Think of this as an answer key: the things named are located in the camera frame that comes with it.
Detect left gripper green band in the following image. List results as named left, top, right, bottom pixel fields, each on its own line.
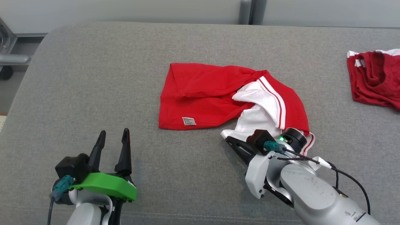
left=69, top=128, right=138, bottom=202

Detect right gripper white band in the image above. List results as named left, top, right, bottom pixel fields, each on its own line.
left=225, top=136, right=276, bottom=200

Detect red white basketball jersey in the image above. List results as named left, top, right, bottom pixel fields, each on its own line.
left=158, top=62, right=316, bottom=156

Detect red shorts with white stripe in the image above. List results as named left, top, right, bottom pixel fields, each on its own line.
left=347, top=48, right=400, bottom=112

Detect grey fabric sofa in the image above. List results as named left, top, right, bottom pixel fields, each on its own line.
left=0, top=21, right=400, bottom=225

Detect grey metal trolley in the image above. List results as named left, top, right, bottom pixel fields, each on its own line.
left=0, top=17, right=32, bottom=81

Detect teal right camera connector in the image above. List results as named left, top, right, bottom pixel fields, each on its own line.
left=263, top=141, right=287, bottom=154

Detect teal camera connector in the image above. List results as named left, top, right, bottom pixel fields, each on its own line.
left=263, top=141, right=287, bottom=154
left=49, top=175, right=76, bottom=201

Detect teal left camera connector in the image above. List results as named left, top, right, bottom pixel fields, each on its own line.
left=49, top=175, right=76, bottom=201

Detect white right cable tag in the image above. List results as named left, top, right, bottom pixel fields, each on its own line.
left=308, top=156, right=332, bottom=171

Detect black left camera cable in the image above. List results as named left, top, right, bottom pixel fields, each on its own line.
left=46, top=198, right=55, bottom=225

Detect black camera cable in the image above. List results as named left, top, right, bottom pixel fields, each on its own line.
left=280, top=147, right=371, bottom=216
left=46, top=198, right=55, bottom=225

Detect black right camera cable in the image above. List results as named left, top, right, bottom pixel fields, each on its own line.
left=280, top=147, right=371, bottom=216

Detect grey partition post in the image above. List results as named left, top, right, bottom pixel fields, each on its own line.
left=252, top=0, right=265, bottom=25
left=239, top=0, right=252, bottom=25

